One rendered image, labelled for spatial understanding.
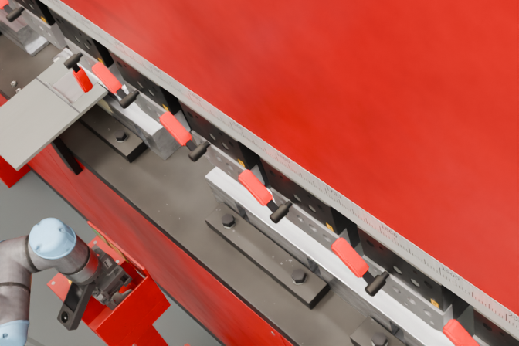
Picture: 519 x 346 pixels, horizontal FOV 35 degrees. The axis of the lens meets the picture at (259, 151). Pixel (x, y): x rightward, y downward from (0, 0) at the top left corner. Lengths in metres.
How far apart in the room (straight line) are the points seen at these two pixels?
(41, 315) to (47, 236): 1.29
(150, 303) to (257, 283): 0.32
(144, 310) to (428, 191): 1.04
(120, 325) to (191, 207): 0.30
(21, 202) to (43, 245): 1.57
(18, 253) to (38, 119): 0.38
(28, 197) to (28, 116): 1.25
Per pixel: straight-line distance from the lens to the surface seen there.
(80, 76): 1.72
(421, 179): 0.93
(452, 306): 1.23
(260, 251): 1.65
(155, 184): 1.84
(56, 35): 1.80
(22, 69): 2.24
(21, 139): 1.90
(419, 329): 1.46
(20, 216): 3.13
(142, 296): 1.84
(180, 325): 2.67
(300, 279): 1.58
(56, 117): 1.89
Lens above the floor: 2.31
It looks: 52 degrees down
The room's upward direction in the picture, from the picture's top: 21 degrees counter-clockwise
